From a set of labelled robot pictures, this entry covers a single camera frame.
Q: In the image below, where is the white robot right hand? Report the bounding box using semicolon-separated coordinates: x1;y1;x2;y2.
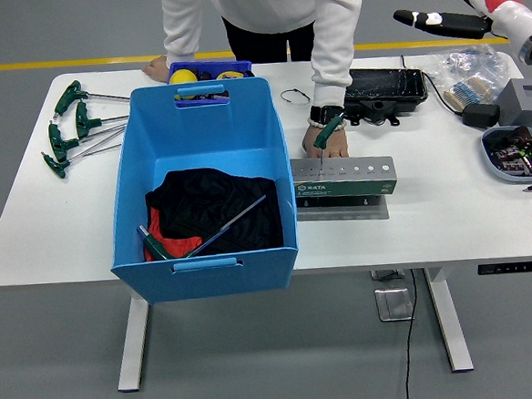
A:
392;0;532;59

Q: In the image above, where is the person's left hand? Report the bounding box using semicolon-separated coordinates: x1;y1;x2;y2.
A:
301;123;350;161

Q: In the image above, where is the person's right hand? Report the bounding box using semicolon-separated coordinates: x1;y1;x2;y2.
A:
140;54;171;85

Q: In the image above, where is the small green T-handle hex wrench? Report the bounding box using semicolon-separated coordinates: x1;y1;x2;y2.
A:
311;111;351;177

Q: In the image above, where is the green grey wrench holder rack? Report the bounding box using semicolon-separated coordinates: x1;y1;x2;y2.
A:
289;151;402;227

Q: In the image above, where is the large green T-handle hex wrench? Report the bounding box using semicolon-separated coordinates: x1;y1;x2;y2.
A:
133;193;271;263

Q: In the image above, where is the large blue plastic storage box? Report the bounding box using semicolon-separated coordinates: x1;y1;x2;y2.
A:
97;74;303;307

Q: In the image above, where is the yellow ball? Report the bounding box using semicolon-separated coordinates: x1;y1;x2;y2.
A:
169;67;200;101

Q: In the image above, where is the black wrist watch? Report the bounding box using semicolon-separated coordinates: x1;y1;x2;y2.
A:
308;103;346;122

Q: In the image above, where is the clear plastic bag of parts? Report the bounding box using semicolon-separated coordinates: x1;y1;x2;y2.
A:
428;41;516;109

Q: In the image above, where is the yellow tape measure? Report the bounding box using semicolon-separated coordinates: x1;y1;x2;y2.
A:
214;68;255;82

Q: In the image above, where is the small dark blue bin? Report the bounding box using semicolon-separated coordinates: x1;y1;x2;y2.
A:
165;56;257;109

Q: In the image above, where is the taped resistor strip bundle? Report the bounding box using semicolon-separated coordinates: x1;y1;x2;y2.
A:
442;76;500;110

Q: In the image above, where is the black rectangular tray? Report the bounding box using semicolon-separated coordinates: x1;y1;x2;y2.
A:
341;63;431;130

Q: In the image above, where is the grey foam block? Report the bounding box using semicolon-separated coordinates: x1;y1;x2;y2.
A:
494;76;532;137

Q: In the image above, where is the black cloth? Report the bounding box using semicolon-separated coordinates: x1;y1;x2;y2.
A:
143;162;285;260

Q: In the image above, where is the black power adapter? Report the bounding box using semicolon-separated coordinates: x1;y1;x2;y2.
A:
460;100;502;131

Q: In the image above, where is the person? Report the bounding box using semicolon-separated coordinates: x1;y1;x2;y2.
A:
136;0;374;172

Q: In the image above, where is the small metal floor plate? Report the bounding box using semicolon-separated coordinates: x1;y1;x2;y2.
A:
370;269;405;282

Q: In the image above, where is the dark electronic parts pile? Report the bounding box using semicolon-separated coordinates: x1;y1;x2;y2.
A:
486;124;532;180

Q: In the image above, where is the light blue dish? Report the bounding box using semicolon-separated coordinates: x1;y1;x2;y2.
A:
478;123;532;187

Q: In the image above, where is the orange cloth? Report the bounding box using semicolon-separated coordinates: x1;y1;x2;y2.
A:
140;203;205;262

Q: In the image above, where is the square metal floor plate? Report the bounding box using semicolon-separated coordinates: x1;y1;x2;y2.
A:
373;286;416;323

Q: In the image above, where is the white table leg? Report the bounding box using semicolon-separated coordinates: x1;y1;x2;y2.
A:
111;294;156;394
424;265;476;375

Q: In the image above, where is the black table control panel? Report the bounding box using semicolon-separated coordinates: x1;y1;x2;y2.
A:
476;261;532;277

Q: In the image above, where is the white bead bracelet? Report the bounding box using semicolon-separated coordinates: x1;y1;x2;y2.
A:
306;114;348;134

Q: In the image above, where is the thin wire ring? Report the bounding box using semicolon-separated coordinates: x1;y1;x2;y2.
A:
279;87;313;109

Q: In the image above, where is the black adapter cord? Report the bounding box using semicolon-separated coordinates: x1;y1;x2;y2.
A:
400;50;466;120

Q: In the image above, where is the black floor cable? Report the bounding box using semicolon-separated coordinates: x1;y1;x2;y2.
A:
396;269;426;399

